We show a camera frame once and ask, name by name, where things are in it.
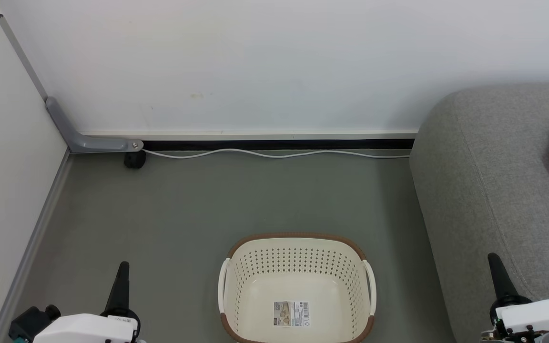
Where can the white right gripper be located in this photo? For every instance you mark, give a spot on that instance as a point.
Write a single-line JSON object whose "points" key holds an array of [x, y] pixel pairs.
{"points": [[541, 314]]}

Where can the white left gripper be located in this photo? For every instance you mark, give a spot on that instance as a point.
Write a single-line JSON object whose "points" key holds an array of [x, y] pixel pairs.
{"points": [[84, 328]]}

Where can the grey fabric sofa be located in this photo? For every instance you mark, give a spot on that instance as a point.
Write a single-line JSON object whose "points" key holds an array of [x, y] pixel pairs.
{"points": [[493, 190]]}

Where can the black caster wheel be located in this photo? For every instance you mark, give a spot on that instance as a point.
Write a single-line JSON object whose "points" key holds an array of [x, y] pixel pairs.
{"points": [[135, 159]]}

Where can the grey metal partition foot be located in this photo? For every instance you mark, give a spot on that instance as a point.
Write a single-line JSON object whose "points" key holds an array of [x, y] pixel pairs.
{"points": [[96, 143]]}

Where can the paper label sticker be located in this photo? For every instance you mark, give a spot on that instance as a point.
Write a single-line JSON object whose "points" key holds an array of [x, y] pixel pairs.
{"points": [[291, 313]]}

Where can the cream perforated laundry basket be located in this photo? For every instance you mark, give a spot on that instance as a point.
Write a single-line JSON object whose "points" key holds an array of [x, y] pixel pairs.
{"points": [[298, 267]]}

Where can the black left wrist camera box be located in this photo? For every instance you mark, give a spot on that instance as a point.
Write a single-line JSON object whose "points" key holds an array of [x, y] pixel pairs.
{"points": [[29, 323]]}

